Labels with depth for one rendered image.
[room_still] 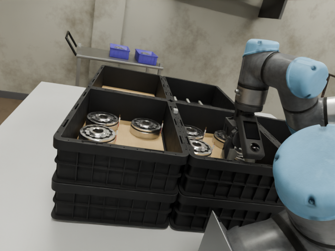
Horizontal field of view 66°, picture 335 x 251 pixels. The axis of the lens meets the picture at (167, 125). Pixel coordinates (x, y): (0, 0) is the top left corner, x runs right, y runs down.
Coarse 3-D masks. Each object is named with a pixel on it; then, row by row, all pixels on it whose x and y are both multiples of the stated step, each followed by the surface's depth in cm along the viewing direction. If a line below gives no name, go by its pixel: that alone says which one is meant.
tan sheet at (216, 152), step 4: (204, 136) 96; (208, 136) 97; (212, 136) 97; (204, 140) 92; (208, 140) 93; (212, 144) 91; (216, 148) 88; (220, 148) 89; (212, 152) 85; (216, 152) 86; (220, 152) 86; (212, 156) 82; (216, 156) 83
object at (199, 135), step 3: (192, 126) 94; (198, 129) 92; (198, 132) 90; (201, 132) 90; (189, 135) 86; (192, 135) 87; (195, 135) 87; (198, 135) 88; (201, 135) 88; (198, 138) 86
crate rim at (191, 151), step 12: (204, 108) 95; (180, 120) 78; (264, 132) 83; (276, 144) 76; (192, 156) 59; (204, 156) 60; (216, 168) 60; (228, 168) 60; (240, 168) 61; (252, 168) 61; (264, 168) 61
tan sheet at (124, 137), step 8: (120, 120) 93; (120, 128) 87; (128, 128) 88; (120, 136) 82; (128, 136) 83; (136, 136) 84; (160, 136) 88; (120, 144) 77; (128, 144) 78; (136, 144) 79; (144, 144) 80; (152, 144) 81; (160, 144) 82
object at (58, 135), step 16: (80, 96) 79; (144, 96) 92; (64, 128) 58; (176, 128) 71; (64, 144) 54; (80, 144) 54; (96, 144) 54; (112, 144) 56; (144, 160) 57; (160, 160) 58; (176, 160) 58
